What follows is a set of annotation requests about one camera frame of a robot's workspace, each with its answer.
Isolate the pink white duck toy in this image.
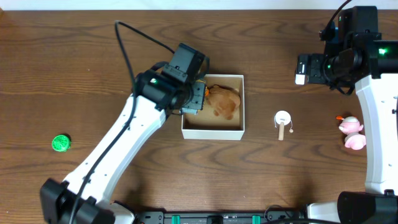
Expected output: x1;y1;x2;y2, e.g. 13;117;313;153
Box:
336;116;366;151

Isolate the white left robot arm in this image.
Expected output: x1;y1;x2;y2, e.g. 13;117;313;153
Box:
40;65;205;223

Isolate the white cardboard box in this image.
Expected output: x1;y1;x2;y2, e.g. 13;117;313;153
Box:
181;74;245;141

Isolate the brown plush capybara toy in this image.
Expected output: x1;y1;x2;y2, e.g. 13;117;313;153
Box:
206;85;241;120

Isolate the green round bottle cap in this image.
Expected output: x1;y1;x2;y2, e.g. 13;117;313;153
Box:
52;134;72;152

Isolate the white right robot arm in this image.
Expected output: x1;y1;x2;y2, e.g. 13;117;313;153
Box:
296;41;397;223

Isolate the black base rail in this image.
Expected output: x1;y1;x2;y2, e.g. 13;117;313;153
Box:
134;205;307;224

